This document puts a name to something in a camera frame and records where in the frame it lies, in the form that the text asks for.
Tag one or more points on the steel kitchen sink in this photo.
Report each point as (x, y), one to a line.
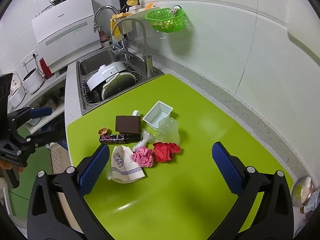
(87, 66)

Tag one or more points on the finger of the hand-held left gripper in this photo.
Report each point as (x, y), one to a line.
(40, 142)
(41, 112)

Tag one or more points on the green table mat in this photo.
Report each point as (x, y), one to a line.
(187, 180)

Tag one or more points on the black pedal trash bin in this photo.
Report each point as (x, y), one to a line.
(63, 143)

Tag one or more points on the small brown wrapper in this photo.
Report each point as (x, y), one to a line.
(102, 131)

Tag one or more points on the pink bottle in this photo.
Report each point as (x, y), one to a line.
(103, 38)

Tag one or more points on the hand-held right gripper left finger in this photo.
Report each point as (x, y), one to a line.
(96, 170)

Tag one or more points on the wall power outlet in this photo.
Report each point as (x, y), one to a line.
(29, 58)

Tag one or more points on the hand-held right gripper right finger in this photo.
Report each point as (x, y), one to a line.
(226, 170)

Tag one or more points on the red cup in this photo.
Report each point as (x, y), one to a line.
(45, 67)

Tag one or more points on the green plastic basket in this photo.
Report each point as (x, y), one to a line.
(167, 20)

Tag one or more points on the white shelf unit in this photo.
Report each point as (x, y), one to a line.
(56, 110)

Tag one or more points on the pink paper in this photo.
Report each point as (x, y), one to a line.
(142, 157)

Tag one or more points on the white plastic tray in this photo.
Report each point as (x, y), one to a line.
(156, 116)

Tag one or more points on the white pot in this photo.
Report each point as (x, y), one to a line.
(105, 75)

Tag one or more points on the slim chrome gooseneck faucet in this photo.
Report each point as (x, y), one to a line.
(145, 37)

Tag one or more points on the dark patterned bottle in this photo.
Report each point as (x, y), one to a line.
(115, 138)

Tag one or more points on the polka dot floor mat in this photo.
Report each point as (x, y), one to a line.
(58, 160)

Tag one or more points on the brown sponge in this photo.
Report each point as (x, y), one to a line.
(127, 124)

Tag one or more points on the clear plastic wrap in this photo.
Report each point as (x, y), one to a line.
(147, 137)

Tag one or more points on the white wall organizer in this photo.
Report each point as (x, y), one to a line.
(127, 22)

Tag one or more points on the red paper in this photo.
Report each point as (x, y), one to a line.
(163, 152)

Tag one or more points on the white rice cooker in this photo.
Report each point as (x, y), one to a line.
(16, 92)

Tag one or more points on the white countertop dishwasher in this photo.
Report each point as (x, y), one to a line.
(67, 30)

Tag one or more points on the person's left hand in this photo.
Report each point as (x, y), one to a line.
(7, 166)

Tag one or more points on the clear plastic cup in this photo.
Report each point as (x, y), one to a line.
(168, 132)

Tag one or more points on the glass jar with lid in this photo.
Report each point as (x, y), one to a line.
(303, 191)

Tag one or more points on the tall chrome faucet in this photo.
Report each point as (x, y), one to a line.
(103, 8)

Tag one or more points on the round pot lid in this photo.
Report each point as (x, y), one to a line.
(117, 86)

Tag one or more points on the steel pot with lid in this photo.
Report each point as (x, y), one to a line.
(60, 93)

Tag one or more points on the white printed pouch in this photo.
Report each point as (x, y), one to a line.
(125, 170)

